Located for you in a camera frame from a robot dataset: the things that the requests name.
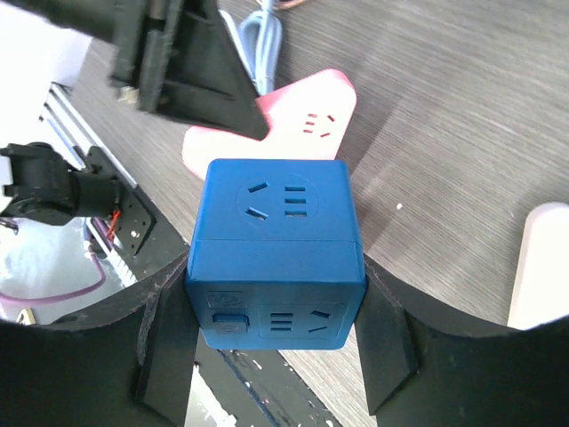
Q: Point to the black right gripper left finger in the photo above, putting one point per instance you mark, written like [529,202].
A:
[167,347]

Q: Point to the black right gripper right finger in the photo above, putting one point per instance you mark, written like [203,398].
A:
[385,345]

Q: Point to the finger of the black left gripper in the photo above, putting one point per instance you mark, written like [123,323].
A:
[131,26]
[191,72]

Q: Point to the pink triangular power strip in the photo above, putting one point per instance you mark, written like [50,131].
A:
[307,120]

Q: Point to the blue cube socket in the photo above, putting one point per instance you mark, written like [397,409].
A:
[276,259]

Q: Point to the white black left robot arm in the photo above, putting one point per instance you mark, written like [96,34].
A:
[42,185]

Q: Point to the white triangular power strip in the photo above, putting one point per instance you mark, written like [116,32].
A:
[540,291]

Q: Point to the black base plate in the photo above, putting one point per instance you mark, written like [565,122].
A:
[228,387]

